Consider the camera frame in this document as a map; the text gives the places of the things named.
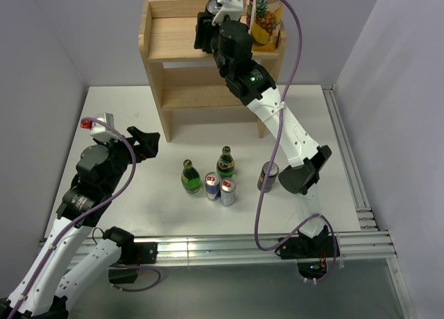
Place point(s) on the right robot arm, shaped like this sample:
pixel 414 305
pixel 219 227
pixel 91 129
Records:
pixel 256 90

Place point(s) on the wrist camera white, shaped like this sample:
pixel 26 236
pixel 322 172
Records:
pixel 100 125
pixel 233 9

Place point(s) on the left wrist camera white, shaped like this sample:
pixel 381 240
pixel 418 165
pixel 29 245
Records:
pixel 100 125

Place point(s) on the aluminium side rail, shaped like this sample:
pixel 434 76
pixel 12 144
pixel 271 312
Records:
pixel 347 145

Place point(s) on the green glass bottle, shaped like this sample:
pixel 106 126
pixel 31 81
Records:
pixel 190 177
pixel 225 164

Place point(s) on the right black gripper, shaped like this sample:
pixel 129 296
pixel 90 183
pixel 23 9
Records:
pixel 204 26

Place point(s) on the green glass bottle right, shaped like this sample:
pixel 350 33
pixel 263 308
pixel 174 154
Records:
pixel 225 164

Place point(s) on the black yellow tall can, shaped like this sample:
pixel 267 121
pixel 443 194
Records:
pixel 213 7

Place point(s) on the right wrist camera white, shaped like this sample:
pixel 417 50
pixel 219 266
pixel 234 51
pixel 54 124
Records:
pixel 233 9

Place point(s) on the wooden two-tier shelf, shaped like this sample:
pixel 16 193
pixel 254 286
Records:
pixel 173 67

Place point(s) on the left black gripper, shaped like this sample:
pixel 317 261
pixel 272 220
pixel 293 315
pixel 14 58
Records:
pixel 148 141

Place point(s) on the blue silver can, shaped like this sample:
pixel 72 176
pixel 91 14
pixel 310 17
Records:
pixel 212 186
pixel 228 191

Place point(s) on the dark grey can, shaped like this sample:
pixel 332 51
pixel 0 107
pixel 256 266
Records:
pixel 268 182

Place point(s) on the aluminium front rail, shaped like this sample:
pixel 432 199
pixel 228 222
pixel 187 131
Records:
pixel 241 249

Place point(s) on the blue silver can right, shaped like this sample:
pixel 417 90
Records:
pixel 228 191

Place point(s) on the green glass bottle left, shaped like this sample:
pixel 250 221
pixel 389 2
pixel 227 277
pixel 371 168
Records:
pixel 190 177

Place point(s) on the pineapple juice carton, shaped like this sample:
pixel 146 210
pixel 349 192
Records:
pixel 265 20

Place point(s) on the blue silver can left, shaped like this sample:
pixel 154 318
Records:
pixel 212 186

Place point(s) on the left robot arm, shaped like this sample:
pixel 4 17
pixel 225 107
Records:
pixel 50 289

